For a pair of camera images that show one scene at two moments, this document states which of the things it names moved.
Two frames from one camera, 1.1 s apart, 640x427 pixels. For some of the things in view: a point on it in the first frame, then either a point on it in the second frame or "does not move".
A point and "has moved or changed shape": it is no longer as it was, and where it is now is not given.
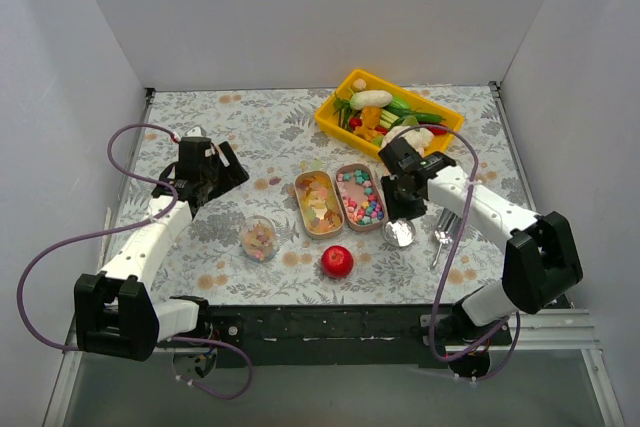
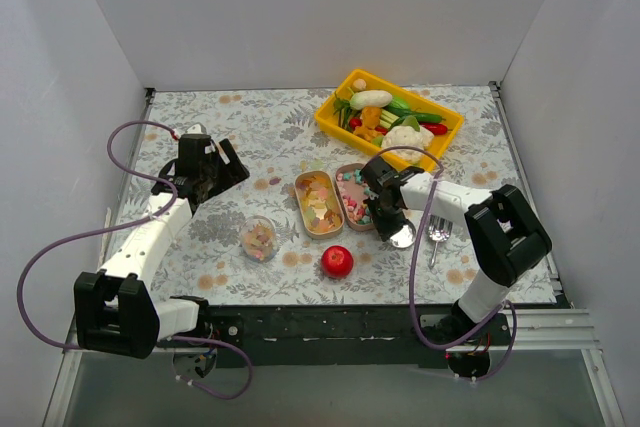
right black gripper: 398,198 to 382,204
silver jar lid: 399,232 does not move
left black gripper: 220,173 does not move
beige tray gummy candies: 319,203 does not move
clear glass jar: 259,238 does not move
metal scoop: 442,237 has moved or changed shape
